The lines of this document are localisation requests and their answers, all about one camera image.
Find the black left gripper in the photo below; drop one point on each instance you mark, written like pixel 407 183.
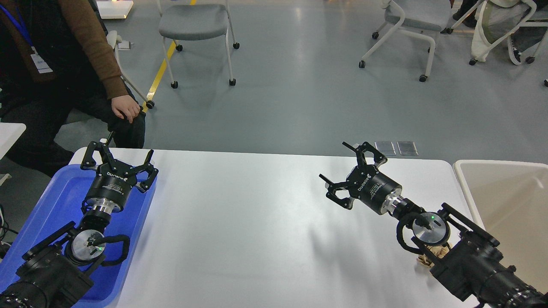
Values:
pixel 110 187

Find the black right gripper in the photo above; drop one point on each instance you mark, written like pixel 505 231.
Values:
pixel 371 189

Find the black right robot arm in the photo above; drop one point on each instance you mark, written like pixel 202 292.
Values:
pixel 466 259

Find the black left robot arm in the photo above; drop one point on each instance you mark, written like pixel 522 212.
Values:
pixel 57 271

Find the seated person's hand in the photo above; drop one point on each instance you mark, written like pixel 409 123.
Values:
pixel 125 107

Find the left metal floor plate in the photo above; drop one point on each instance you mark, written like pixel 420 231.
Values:
pixel 386 148

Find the metal floor plate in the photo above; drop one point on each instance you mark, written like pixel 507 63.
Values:
pixel 407 148
pixel 386 148

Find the right metal floor plate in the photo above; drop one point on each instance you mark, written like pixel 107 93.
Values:
pixel 407 148

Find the blue plastic tray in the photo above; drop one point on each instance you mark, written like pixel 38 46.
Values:
pixel 61 204

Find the white side table corner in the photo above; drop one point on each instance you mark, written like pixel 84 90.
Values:
pixel 9 133

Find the seated person in brown sweater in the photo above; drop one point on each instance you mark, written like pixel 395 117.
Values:
pixel 55 58

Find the white chair under person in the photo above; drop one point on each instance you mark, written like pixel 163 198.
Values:
pixel 113 39

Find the beige plastic bin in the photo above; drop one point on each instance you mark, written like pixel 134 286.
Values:
pixel 510 201

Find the white box on floor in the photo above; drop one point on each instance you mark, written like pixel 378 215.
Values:
pixel 114 9

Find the grey chair right background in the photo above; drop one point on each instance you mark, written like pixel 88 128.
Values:
pixel 411 18

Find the white chair with jacket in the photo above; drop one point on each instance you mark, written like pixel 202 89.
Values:
pixel 520 23

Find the grey chair white frame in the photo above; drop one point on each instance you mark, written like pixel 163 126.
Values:
pixel 196 23

